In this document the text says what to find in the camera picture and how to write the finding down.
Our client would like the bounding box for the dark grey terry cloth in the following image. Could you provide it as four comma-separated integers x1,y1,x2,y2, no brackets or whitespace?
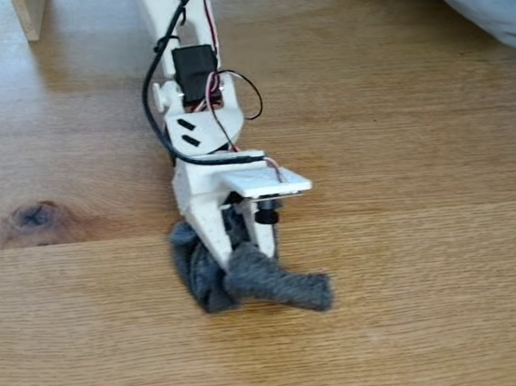
157,203,345,330

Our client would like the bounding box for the black cable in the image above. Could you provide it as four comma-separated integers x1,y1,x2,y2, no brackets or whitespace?
133,0,286,175

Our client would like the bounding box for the red white black servo wire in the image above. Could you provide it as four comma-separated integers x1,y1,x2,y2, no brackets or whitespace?
176,0,312,184

